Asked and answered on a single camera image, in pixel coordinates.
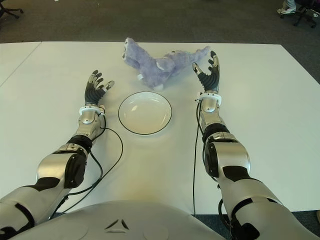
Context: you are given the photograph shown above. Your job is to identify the white plate black rim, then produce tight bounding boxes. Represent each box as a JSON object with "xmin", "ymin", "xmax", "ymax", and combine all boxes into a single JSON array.
[{"xmin": 118, "ymin": 91, "xmax": 173, "ymax": 137}]

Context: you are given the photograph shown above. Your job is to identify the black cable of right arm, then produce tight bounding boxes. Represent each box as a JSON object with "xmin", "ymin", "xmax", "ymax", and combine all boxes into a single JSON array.
[{"xmin": 192, "ymin": 101, "xmax": 202, "ymax": 216}]

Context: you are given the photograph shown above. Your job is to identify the silver robot torso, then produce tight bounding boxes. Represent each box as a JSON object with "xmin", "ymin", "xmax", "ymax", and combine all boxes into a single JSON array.
[{"xmin": 9, "ymin": 199, "xmax": 226, "ymax": 240}]

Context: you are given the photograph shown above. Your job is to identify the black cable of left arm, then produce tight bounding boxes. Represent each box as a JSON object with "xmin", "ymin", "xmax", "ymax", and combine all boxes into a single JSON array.
[{"xmin": 48, "ymin": 113, "xmax": 124, "ymax": 221}]

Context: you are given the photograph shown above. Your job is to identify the person foot white sneaker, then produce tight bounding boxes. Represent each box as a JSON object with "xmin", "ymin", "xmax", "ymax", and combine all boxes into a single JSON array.
[{"xmin": 276, "ymin": 0, "xmax": 297, "ymax": 15}]

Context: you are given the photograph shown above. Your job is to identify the robot right hand black silver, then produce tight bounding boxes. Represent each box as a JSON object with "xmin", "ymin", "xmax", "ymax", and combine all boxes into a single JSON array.
[{"xmin": 191, "ymin": 50, "xmax": 222, "ymax": 95}]

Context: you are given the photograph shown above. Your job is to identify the purple plush bunny doll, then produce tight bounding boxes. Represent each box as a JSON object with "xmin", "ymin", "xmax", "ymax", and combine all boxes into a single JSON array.
[{"xmin": 121, "ymin": 37, "xmax": 211, "ymax": 91}]

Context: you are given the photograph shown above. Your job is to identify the robot left hand black silver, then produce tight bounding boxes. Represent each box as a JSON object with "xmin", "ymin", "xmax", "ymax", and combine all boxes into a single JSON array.
[{"xmin": 84, "ymin": 69, "xmax": 116, "ymax": 104}]

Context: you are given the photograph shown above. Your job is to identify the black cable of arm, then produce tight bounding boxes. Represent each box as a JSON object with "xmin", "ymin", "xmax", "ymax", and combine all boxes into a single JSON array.
[
  {"xmin": 48, "ymin": 113, "xmax": 124, "ymax": 221},
  {"xmin": 192, "ymin": 101, "xmax": 202, "ymax": 216}
]

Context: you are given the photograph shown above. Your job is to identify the black office chair base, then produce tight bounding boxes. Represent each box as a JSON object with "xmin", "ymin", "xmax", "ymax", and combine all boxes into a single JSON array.
[
  {"xmin": 0, "ymin": 0, "xmax": 25, "ymax": 20},
  {"xmin": 292, "ymin": 0, "xmax": 320, "ymax": 29}
]

